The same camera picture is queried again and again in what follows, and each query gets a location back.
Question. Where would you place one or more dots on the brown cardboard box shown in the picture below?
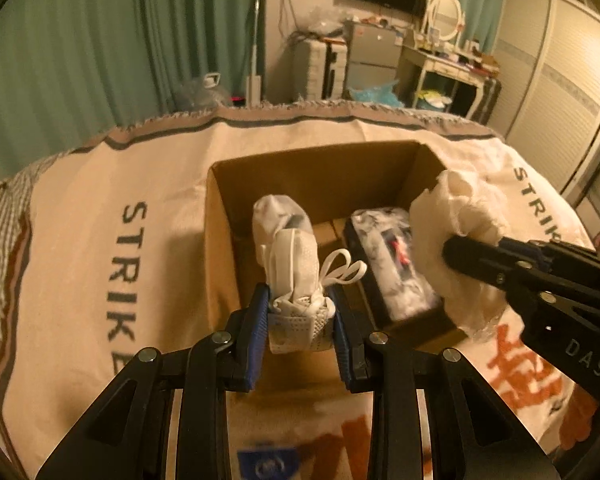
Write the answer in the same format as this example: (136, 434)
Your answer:
(305, 180)

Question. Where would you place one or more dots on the clear plastic bags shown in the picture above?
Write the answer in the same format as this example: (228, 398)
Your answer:
(320, 22)

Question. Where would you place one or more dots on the white face mask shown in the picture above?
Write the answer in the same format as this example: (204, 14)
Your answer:
(297, 317)

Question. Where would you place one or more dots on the clear water jug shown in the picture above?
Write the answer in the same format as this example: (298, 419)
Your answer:
(202, 92)

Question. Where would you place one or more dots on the cream sliding wardrobe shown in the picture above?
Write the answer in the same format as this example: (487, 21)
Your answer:
(555, 70)

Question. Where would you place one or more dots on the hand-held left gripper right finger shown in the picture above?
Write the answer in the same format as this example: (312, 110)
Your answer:
(343, 345)

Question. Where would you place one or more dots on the white suitcase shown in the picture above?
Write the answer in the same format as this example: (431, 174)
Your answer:
(310, 67)

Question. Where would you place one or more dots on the white oval mirror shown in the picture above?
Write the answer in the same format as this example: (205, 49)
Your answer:
(445, 15)

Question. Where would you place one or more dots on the plastic-wrapped dark packet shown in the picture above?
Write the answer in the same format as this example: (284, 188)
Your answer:
(385, 260)

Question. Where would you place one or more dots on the white dressing table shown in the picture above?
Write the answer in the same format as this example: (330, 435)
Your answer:
(445, 67)

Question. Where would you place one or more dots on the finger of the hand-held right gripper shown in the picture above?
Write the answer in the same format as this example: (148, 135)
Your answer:
(475, 257)
(527, 252)

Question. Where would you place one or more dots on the checkered bedsheet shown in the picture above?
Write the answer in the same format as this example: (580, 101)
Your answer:
(5, 220)

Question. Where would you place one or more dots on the white cloth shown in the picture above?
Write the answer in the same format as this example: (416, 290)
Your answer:
(460, 210)

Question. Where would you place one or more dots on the wide green curtain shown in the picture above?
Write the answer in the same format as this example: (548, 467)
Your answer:
(105, 35)

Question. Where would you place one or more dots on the cream printed blanket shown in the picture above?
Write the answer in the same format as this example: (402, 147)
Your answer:
(130, 170)

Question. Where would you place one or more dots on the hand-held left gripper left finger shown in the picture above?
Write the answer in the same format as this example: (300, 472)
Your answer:
(259, 332)

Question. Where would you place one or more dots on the white stick mop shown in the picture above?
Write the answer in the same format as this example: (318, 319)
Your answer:
(254, 60)

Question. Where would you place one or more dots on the blue plastic bag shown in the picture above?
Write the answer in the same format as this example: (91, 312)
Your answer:
(375, 95)

